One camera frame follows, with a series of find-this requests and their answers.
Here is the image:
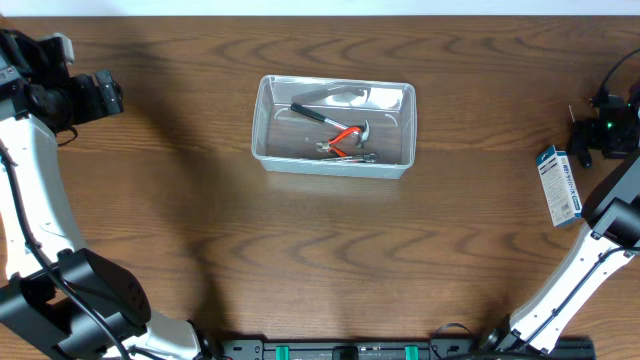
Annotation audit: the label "clear plastic container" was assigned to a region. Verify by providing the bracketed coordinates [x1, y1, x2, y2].
[251, 75, 418, 180]

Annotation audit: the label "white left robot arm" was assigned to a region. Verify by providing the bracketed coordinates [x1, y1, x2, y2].
[1, 29, 220, 359]

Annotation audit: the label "silver offset wrench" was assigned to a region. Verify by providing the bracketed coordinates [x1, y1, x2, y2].
[310, 153, 378, 163]

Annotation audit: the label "black yellow screwdriver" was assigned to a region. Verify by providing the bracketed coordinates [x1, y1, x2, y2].
[567, 106, 592, 168]

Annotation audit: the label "small claw hammer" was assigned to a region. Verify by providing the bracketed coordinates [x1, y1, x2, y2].
[290, 103, 371, 148]

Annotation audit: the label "red handled pliers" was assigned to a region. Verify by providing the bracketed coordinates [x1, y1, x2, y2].
[316, 126, 362, 157]

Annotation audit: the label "white blue cardboard box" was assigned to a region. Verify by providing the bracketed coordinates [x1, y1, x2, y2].
[536, 145, 582, 227]

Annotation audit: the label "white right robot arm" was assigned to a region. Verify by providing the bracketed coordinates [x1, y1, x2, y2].
[479, 85, 639, 355]

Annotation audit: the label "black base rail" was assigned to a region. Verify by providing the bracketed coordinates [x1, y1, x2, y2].
[215, 337, 597, 360]

